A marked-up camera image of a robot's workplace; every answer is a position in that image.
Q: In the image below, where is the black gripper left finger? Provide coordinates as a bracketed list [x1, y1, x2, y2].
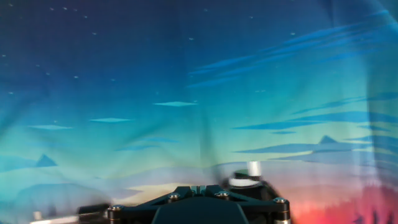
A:
[105, 185, 197, 224]

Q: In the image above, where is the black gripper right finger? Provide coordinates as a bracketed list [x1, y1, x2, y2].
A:
[203, 184, 292, 224]

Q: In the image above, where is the landscape print cloth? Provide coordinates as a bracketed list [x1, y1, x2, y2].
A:
[0, 0, 398, 224]

